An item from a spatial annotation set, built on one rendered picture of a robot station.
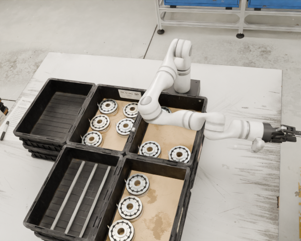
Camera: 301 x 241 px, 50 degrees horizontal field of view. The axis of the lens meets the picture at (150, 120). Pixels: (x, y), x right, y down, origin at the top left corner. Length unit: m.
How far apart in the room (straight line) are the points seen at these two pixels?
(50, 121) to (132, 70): 0.65
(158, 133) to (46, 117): 0.64
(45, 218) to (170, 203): 0.54
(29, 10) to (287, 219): 3.75
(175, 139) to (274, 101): 0.65
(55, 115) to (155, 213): 0.80
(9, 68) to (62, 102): 1.94
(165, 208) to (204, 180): 0.29
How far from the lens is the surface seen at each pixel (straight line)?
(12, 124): 2.12
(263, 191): 1.60
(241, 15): 3.34
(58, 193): 1.56
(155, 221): 1.39
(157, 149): 1.52
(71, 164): 1.62
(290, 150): 2.61
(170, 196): 1.43
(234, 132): 1.21
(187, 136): 1.58
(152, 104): 1.34
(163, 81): 1.44
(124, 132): 1.60
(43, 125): 1.83
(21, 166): 1.89
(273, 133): 1.26
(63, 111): 1.85
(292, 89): 3.01
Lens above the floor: 2.11
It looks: 51 degrees down
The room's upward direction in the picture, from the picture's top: 12 degrees counter-clockwise
